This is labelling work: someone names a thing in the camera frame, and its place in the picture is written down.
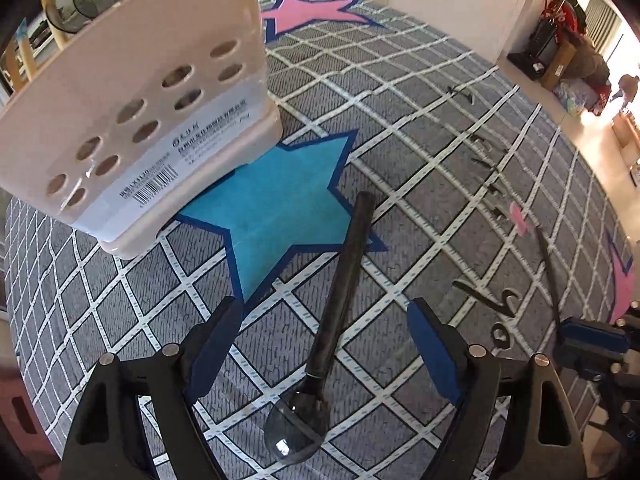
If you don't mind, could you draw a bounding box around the red and black machine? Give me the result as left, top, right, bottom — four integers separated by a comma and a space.
542, 0, 583, 36

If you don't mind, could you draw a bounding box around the star print checkered tablecloth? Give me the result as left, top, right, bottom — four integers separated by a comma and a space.
2, 0, 640, 480

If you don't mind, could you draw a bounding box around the beige plastic utensil holder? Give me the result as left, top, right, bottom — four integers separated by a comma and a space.
0, 0, 284, 261

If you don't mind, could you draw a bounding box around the cardboard box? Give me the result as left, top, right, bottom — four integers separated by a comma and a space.
539, 42, 577, 92

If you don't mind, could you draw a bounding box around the colourful printed bag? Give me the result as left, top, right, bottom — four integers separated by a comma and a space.
552, 77, 601, 116

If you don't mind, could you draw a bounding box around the plain wooden chopstick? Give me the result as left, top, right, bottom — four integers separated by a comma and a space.
40, 0, 68, 52
2, 52, 22, 96

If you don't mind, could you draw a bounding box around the black equipment case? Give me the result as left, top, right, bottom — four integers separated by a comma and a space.
507, 10, 558, 81

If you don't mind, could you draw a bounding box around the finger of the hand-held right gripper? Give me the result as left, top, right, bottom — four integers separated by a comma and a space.
556, 319, 633, 382
607, 300, 640, 328

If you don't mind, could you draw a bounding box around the blue patterned wooden chopstick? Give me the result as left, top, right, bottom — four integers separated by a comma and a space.
14, 17, 37, 88

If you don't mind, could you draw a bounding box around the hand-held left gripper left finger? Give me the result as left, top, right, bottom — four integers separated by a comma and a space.
60, 296, 245, 480

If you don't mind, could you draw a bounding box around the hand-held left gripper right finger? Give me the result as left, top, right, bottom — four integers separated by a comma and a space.
406, 297, 587, 480

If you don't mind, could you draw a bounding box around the pink paper scrap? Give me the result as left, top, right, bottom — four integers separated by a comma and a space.
509, 202, 528, 236

